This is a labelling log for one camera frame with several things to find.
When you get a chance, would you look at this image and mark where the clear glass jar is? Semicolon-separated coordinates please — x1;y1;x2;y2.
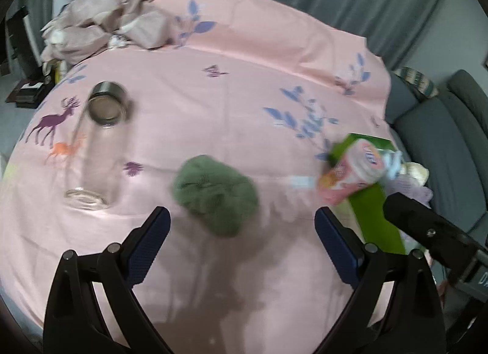
63;80;132;210

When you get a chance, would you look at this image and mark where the grey sofa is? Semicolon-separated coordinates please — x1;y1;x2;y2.
385;68;488;248

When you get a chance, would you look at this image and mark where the black furniture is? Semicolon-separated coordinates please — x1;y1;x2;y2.
4;7;42;80

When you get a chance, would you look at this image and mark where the lavender knit cloth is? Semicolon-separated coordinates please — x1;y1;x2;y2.
389;179;434;209

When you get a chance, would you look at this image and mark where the crumpled beige cloth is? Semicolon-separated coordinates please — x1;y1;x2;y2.
40;0;180;63

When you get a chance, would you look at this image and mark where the olive green knit cloth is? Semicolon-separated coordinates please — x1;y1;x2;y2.
173;155;260;238

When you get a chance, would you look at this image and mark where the green cardboard box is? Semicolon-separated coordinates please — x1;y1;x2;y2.
326;133;407;256

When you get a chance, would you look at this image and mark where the patterned pillow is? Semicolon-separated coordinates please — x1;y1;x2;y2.
394;66;439;100

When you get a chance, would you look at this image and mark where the dark low stand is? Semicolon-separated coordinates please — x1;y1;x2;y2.
5;79;48;108

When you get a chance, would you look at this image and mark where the pink printed bedsheet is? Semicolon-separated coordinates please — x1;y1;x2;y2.
0;0;405;354

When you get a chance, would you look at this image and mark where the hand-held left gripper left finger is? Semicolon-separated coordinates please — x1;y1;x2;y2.
43;206;171;354

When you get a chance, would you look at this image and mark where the light blue plush toy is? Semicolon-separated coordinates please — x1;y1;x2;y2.
381;150;405;180

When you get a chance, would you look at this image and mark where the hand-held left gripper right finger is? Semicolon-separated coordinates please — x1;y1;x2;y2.
314;207;447;354

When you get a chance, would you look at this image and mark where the yellow towel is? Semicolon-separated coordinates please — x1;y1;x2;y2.
400;161;429;187

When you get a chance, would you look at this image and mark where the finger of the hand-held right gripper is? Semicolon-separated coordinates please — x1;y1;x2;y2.
382;192;465;264

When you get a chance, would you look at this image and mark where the pink plastic cup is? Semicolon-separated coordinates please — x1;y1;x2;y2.
316;138;386;206

